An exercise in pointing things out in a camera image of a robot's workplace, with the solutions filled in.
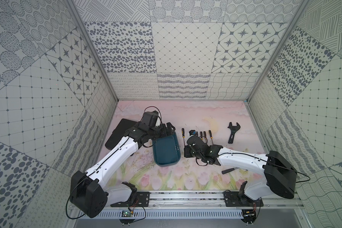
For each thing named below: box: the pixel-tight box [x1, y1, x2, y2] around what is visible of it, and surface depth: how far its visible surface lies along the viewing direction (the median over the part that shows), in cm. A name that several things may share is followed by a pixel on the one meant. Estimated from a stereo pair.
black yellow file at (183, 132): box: [181, 127, 186, 146], surface depth 90 cm
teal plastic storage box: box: [152, 131, 181, 168], surface depth 95 cm
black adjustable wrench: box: [227, 121, 241, 144], surface depth 103 cm
